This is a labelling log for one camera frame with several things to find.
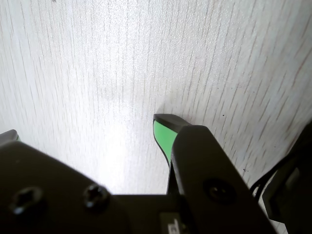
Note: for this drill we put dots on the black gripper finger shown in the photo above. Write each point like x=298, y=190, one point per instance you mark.
x=48, y=190

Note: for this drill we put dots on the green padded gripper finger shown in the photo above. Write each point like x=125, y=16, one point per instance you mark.
x=207, y=158

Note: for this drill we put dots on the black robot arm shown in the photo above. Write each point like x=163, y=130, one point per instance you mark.
x=299, y=170

